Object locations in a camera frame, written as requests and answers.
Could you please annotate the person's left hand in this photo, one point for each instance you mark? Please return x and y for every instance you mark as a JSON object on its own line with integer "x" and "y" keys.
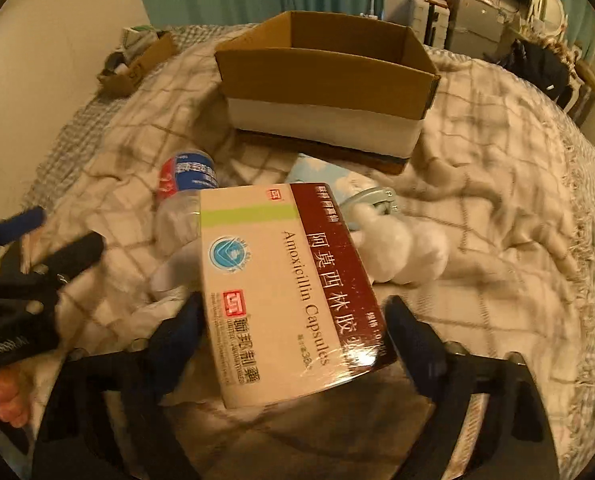
{"x": 14, "y": 397}

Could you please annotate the grey checkered bed sheet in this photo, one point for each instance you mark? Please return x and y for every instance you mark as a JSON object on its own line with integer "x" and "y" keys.
{"x": 587, "y": 239}

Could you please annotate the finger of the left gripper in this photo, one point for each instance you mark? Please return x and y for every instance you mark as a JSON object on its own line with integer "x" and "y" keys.
{"x": 15, "y": 227}
{"x": 64, "y": 265}

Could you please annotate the cream plaid blanket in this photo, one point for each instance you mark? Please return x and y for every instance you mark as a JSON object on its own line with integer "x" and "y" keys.
{"x": 477, "y": 209}

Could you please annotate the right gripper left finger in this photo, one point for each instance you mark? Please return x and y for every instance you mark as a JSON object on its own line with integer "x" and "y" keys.
{"x": 172, "y": 346}

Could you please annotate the white oval vanity mirror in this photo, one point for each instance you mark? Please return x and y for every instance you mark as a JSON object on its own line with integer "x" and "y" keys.
{"x": 547, "y": 19}

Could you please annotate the light blue tissue pack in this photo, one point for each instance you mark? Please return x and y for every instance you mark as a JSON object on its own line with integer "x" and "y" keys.
{"x": 343, "y": 183}

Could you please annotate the grey mini fridge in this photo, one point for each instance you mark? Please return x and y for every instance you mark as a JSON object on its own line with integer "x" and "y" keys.
{"x": 475, "y": 27}

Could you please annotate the large open cardboard box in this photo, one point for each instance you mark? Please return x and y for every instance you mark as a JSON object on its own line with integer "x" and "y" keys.
{"x": 330, "y": 78}

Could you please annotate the small brown SF cardboard box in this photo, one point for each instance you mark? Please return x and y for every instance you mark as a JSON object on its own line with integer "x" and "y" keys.
{"x": 140, "y": 51}

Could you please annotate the amoxicillin capsules medicine box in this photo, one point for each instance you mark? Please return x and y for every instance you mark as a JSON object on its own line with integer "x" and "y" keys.
{"x": 289, "y": 308}

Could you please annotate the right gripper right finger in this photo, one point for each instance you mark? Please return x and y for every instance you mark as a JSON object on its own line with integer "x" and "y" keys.
{"x": 421, "y": 350}

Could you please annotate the white suitcase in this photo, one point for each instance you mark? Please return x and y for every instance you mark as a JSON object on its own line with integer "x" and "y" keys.
{"x": 429, "y": 21}

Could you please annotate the black clothing on chair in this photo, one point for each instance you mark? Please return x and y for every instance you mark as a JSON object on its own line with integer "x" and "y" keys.
{"x": 538, "y": 65}

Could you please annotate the white plush bear toy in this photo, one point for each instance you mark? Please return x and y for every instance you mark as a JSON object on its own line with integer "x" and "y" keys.
{"x": 398, "y": 249}

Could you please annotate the clear plastic water bottle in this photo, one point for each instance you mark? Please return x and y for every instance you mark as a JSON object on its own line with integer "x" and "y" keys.
{"x": 177, "y": 221}

